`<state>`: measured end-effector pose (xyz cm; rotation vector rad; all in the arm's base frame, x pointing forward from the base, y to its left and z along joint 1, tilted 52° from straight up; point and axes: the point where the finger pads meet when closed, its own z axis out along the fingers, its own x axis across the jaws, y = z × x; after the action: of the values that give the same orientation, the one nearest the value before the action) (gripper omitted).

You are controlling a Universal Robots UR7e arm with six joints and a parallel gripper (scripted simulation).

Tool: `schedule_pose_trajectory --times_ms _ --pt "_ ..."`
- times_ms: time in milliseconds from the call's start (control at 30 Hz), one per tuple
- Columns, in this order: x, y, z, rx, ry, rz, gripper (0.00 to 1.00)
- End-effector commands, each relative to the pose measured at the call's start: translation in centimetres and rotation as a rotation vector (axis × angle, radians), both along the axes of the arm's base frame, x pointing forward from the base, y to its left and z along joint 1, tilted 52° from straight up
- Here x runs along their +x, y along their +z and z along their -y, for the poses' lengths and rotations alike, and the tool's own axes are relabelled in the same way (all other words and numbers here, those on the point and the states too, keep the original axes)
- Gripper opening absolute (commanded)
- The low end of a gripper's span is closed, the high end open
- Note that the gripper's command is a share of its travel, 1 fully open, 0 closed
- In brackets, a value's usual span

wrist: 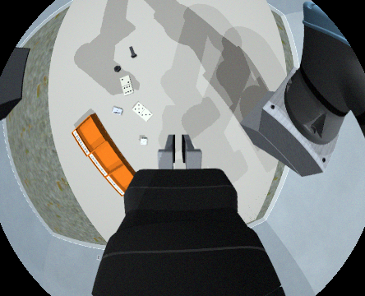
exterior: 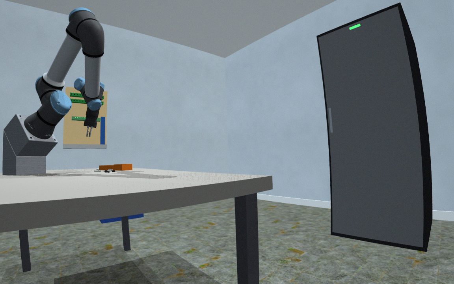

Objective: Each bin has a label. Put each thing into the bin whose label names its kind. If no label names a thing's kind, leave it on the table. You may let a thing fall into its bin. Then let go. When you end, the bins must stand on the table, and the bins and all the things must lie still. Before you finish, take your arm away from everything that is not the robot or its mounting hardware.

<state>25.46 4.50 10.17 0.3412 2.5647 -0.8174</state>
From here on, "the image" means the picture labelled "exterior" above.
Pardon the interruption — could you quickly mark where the orange rack of labelled bins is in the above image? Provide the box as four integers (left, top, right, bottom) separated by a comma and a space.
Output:
99, 164, 132, 171

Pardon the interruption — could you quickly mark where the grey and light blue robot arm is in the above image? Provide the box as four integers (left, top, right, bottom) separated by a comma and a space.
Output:
24, 7, 104, 139

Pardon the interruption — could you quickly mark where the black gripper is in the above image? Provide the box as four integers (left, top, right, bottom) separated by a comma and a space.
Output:
84, 107, 100, 137

